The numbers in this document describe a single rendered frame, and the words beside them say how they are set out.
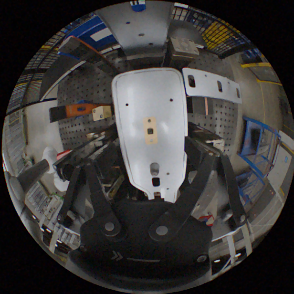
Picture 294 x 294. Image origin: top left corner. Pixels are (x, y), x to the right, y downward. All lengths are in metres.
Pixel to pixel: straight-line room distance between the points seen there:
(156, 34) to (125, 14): 0.11
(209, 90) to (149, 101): 0.21
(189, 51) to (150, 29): 0.13
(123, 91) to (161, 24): 0.24
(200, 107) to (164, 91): 0.13
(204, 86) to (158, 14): 0.27
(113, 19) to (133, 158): 0.41
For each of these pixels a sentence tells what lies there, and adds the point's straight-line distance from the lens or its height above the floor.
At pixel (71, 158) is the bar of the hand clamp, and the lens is 0.22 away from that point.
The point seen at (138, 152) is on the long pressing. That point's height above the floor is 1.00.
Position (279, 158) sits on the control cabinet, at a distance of 7.89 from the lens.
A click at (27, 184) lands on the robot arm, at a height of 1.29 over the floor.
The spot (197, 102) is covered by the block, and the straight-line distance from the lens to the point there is 0.35.
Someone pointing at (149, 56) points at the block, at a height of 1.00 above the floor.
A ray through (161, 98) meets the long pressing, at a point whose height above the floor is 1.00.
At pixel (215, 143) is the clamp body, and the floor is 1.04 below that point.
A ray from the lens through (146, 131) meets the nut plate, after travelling 0.30.
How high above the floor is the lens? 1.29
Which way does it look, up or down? 68 degrees down
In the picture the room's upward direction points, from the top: 175 degrees counter-clockwise
